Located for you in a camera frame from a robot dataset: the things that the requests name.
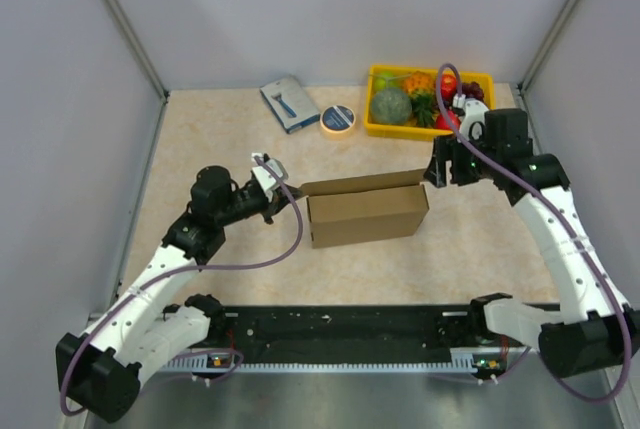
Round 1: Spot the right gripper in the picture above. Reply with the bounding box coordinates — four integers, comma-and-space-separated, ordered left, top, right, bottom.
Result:
424, 128, 500, 188

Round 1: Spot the brown cardboard box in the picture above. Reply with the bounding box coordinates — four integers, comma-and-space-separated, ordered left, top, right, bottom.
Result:
300, 169, 429, 249

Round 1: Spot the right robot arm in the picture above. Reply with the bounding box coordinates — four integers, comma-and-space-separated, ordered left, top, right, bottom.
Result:
424, 99, 639, 378

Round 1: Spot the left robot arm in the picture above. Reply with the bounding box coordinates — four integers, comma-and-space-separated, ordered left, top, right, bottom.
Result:
55, 153, 301, 422

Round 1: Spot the razor package box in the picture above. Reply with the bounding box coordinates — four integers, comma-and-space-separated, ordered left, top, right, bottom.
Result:
259, 75, 320, 134

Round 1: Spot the red apple in front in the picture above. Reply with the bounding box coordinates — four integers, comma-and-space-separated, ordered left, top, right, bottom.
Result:
434, 110, 461, 130

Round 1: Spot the red apple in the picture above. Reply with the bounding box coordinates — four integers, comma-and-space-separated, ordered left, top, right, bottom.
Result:
440, 74, 458, 100
434, 110, 461, 130

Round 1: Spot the dark purple grape bunch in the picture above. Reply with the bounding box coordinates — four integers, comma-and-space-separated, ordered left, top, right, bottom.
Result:
462, 81, 485, 102

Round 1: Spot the red apple at back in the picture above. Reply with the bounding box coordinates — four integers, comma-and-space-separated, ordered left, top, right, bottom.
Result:
440, 74, 458, 100

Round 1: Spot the yellow tape roll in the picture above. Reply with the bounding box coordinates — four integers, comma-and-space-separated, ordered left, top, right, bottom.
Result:
319, 105, 357, 140

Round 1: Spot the yellow plastic tray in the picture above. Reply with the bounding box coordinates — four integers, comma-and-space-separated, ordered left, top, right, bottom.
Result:
363, 64, 496, 141

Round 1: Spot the orange pineapple with leaves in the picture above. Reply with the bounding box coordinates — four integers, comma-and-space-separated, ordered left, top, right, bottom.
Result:
402, 71, 436, 128

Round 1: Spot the green netted melon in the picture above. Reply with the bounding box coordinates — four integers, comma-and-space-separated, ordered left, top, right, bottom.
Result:
370, 87, 412, 125

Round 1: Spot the green apple with stem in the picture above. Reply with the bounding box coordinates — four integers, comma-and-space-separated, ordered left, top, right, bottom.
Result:
372, 71, 410, 92

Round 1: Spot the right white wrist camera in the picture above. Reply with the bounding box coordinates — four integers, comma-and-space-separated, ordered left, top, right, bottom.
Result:
451, 94, 490, 140

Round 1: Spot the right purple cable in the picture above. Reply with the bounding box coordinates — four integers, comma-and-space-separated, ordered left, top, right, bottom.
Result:
434, 62, 634, 405

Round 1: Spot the purple cable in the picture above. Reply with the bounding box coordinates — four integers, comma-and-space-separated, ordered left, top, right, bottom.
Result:
434, 62, 634, 405
58, 156, 305, 418

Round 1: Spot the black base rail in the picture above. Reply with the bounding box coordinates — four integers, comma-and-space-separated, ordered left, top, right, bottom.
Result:
193, 305, 521, 379

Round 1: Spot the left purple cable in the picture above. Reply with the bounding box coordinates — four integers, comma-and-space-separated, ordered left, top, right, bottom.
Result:
58, 156, 305, 418

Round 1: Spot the right aluminium frame post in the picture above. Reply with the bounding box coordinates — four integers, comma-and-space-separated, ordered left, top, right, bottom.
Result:
516, 0, 583, 97

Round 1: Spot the aluminium frame post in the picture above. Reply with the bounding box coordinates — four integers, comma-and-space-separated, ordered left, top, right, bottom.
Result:
102, 0, 169, 103
516, 0, 583, 97

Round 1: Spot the left aluminium frame post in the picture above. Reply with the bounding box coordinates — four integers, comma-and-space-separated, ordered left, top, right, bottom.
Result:
102, 0, 169, 103

